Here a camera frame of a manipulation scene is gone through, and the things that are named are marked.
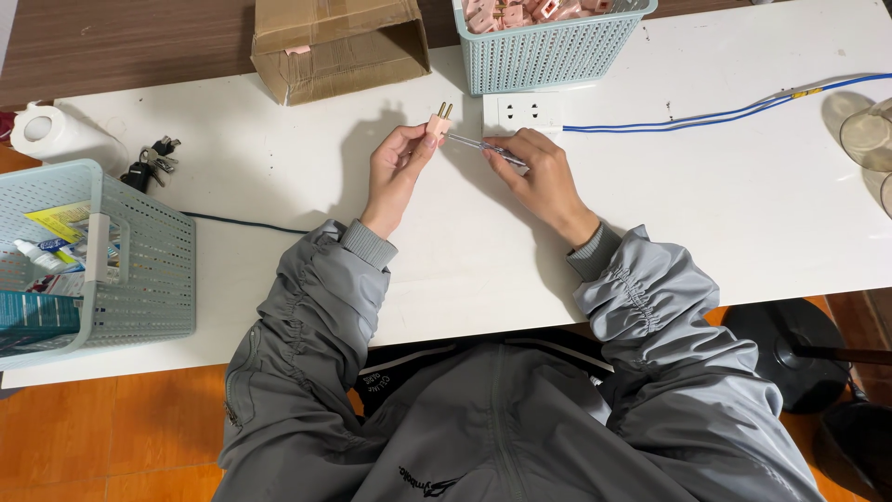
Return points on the grey jacket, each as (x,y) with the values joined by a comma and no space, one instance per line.
(502,432)

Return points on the white power socket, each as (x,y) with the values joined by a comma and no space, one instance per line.
(522,113)

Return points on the black shoe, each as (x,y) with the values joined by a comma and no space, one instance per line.
(854,446)

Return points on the person's right hand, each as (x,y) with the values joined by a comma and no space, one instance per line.
(547,185)

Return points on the black fan base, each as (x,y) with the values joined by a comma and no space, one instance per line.
(787,352)

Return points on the bunch of keys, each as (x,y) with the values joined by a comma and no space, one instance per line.
(150,164)

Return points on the cardboard box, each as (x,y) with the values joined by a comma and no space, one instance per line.
(334,49)

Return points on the blue basket of supplies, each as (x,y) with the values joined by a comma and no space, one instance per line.
(83,268)

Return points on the blue basket of pink plugs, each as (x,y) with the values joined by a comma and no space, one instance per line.
(550,49)

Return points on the person's left hand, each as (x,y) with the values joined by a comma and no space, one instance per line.
(394,178)

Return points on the pink electrical plug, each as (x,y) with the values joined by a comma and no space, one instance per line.
(439,124)

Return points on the white paper roll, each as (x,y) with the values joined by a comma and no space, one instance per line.
(59,139)

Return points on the clear plastic cup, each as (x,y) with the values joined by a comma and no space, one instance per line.
(867,136)
(886,195)

